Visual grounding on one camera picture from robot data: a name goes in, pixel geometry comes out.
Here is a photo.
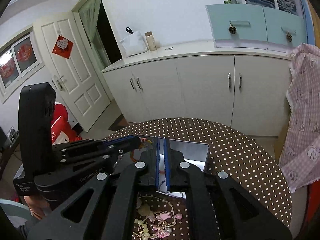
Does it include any brown polka dot tablecloth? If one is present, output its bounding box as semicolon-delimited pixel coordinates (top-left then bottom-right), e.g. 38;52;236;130
108;117;292;239

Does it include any red diamond door decoration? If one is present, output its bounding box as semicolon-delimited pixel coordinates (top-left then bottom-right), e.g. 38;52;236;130
52;35;74;59

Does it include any white tote bag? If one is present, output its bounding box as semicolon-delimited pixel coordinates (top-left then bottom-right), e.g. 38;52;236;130
120;27;148;57

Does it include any beige jar with lid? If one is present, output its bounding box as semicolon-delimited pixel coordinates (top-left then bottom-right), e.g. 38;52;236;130
145;31;157;51

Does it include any green doorway curtain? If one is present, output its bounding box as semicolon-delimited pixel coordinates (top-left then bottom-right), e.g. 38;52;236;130
78;0;111;70

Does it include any black jewelry box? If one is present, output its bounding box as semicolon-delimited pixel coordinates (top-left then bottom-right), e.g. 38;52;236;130
113;134;210;199

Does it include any long white low cabinet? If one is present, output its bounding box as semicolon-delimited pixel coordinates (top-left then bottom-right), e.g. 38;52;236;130
102;42;291;137

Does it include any pink checkered cloth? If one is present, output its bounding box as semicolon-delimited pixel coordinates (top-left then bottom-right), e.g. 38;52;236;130
279;43;320;192

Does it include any white panel door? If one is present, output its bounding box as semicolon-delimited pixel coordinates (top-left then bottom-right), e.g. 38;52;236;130
33;12;110;131

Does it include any window with red paper-cuts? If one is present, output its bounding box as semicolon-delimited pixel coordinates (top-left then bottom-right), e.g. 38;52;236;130
1;26;44;103

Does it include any person's left hand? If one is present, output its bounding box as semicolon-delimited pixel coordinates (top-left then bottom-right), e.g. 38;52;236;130
24;196;51;220

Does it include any teal two-drawer chest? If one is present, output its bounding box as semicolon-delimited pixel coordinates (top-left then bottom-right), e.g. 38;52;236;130
206;4;307;52

